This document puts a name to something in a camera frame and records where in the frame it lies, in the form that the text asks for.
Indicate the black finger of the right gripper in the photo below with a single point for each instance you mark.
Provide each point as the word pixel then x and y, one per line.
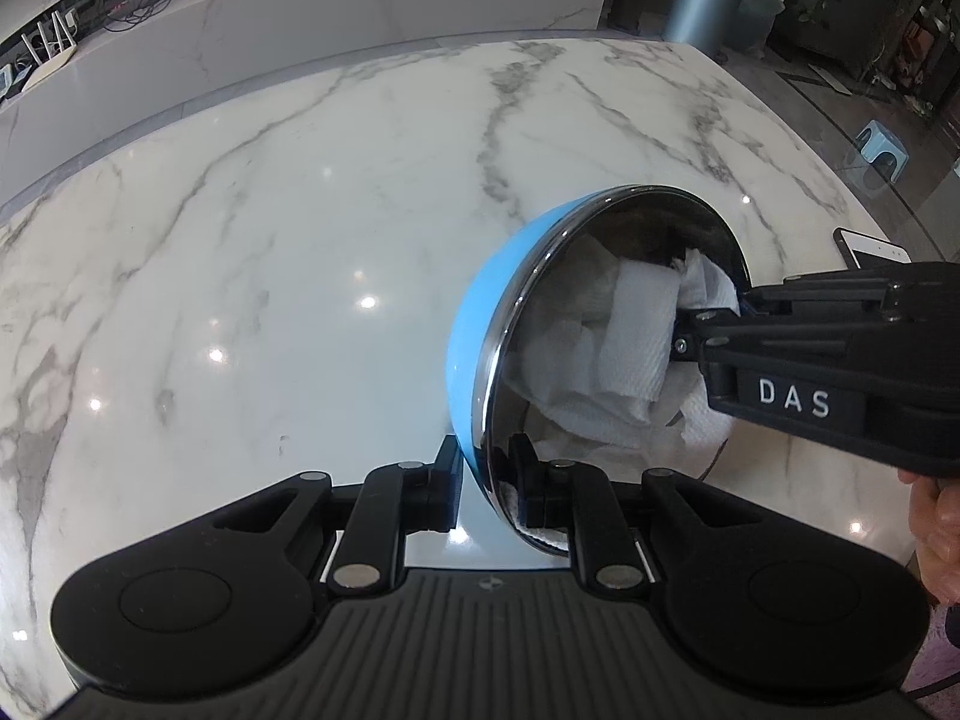
pixel 818 345
pixel 921 289

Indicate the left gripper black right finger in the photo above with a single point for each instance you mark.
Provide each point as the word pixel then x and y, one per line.
pixel 578 500

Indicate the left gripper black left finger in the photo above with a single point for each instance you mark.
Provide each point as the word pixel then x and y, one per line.
pixel 393 502

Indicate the white paper towel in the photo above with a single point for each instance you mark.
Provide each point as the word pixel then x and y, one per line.
pixel 591 358

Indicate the blue steel bowl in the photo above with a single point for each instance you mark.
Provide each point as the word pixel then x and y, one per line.
pixel 649 223

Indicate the person's right hand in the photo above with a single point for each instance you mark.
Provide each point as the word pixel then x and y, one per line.
pixel 934 522

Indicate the white tablet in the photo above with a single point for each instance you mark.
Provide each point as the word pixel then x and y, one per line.
pixel 860 251

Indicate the blue small stool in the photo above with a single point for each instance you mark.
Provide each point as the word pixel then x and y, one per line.
pixel 883 150

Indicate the water jug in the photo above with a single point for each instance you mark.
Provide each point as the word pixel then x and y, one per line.
pixel 754 22

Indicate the grey trash can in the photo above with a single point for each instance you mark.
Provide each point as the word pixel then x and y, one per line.
pixel 700 23

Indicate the marble tv console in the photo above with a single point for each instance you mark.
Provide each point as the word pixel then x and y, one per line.
pixel 118 80

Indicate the white wifi router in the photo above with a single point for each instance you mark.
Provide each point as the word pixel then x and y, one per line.
pixel 51 45

